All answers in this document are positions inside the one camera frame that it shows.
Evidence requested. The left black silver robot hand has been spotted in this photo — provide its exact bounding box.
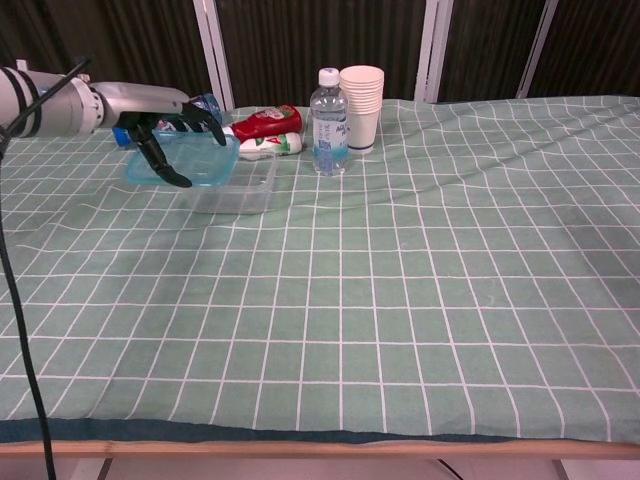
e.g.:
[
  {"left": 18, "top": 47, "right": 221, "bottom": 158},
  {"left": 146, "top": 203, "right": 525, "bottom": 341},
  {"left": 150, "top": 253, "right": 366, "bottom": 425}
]
[{"left": 91, "top": 81, "right": 227, "bottom": 189}]

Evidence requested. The blue translucent plastic lid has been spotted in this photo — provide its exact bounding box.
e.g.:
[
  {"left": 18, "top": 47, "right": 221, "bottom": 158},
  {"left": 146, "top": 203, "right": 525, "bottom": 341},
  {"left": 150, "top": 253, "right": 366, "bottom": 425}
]
[{"left": 123, "top": 127, "right": 241, "bottom": 189}]

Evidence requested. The clear plastic container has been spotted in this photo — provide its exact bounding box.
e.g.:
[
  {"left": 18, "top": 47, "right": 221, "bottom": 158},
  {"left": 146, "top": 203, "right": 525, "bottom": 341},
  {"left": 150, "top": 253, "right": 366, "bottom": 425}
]
[{"left": 182, "top": 149, "right": 279, "bottom": 215}]

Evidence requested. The blue label drink bottle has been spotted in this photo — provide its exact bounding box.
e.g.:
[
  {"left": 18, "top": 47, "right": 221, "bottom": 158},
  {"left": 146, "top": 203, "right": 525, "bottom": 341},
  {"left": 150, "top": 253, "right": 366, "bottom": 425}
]
[{"left": 112, "top": 93, "right": 222, "bottom": 148}]

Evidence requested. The red ketchup squeeze bottle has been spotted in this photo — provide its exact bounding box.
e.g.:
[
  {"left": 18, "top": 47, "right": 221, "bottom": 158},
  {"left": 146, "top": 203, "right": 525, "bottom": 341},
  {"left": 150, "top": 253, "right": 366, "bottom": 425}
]
[{"left": 222, "top": 103, "right": 305, "bottom": 144}]

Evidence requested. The small white green bottle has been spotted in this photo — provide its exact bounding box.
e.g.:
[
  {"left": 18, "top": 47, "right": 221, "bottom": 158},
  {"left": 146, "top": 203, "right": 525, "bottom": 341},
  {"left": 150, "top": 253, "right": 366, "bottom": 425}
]
[{"left": 238, "top": 131, "right": 305, "bottom": 162}]

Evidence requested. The clear water bottle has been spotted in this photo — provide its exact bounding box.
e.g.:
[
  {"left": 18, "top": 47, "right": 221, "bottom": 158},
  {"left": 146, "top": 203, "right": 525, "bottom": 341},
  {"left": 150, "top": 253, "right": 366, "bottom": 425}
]
[{"left": 309, "top": 67, "right": 350, "bottom": 176}]

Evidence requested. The stack of white paper cups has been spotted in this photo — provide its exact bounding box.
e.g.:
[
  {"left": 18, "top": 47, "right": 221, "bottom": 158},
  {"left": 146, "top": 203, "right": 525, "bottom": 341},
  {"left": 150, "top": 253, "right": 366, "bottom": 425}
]
[{"left": 339, "top": 64, "right": 386, "bottom": 153}]

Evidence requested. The green checked tablecloth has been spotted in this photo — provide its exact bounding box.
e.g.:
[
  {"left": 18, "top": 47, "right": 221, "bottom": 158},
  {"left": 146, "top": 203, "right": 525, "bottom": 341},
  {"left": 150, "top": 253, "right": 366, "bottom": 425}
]
[{"left": 0, "top": 94, "right": 640, "bottom": 446}]

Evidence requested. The white partition post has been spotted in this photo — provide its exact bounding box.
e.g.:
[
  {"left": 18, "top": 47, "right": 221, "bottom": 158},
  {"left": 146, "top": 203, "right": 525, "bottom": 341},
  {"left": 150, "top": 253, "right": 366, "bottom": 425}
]
[
  {"left": 413, "top": 0, "right": 454, "bottom": 104},
  {"left": 517, "top": 0, "right": 559, "bottom": 99},
  {"left": 193, "top": 0, "right": 236, "bottom": 111}
]

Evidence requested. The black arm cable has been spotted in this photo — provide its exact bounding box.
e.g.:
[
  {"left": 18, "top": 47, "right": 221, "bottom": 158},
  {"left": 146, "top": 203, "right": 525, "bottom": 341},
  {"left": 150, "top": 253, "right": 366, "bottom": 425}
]
[{"left": 0, "top": 56, "right": 94, "bottom": 480}]

